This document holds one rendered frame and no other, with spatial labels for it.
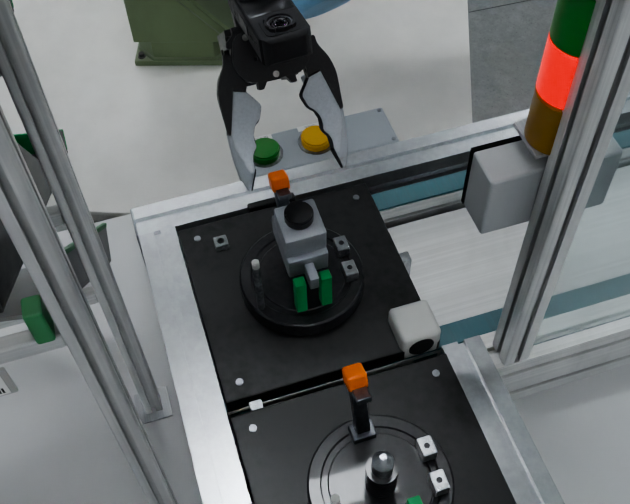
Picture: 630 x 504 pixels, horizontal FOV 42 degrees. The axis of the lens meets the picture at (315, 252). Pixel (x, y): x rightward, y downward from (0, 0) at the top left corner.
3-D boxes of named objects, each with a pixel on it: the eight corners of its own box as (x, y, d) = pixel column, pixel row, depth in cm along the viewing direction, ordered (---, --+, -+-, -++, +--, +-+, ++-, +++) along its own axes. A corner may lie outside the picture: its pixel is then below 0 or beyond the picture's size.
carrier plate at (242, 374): (179, 240, 101) (177, 229, 100) (365, 192, 105) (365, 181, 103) (227, 412, 88) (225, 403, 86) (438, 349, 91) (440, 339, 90)
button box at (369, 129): (236, 172, 114) (232, 140, 109) (380, 136, 118) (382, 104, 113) (249, 209, 110) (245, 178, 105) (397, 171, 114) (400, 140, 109)
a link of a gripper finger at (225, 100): (260, 139, 78) (272, 46, 77) (263, 140, 77) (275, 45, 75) (210, 132, 77) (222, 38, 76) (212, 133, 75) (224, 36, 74)
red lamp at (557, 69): (524, 75, 65) (536, 24, 61) (582, 61, 66) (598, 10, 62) (554, 118, 62) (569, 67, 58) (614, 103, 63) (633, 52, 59)
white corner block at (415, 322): (385, 327, 93) (387, 308, 90) (423, 316, 94) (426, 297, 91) (400, 362, 91) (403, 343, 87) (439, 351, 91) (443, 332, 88)
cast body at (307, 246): (272, 230, 91) (268, 193, 85) (310, 220, 92) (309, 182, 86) (294, 294, 87) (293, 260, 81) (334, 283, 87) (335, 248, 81)
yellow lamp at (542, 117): (513, 121, 69) (524, 76, 65) (568, 107, 70) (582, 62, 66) (541, 163, 66) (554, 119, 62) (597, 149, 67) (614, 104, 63)
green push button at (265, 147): (246, 151, 110) (245, 140, 108) (275, 144, 110) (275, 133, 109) (254, 172, 107) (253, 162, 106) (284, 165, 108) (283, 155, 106)
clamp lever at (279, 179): (277, 230, 96) (266, 172, 92) (294, 226, 96) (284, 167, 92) (285, 245, 93) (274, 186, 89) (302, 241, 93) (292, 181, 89)
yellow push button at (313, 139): (297, 139, 111) (296, 128, 109) (326, 132, 111) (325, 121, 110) (306, 160, 108) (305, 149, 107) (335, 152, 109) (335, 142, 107)
